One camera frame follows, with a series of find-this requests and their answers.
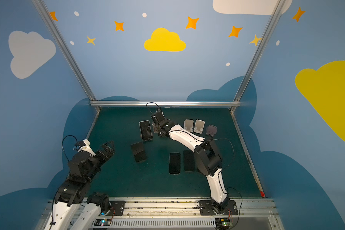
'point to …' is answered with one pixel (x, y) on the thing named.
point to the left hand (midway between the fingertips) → (112, 144)
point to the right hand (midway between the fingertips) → (162, 122)
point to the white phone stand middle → (189, 124)
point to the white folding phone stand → (199, 127)
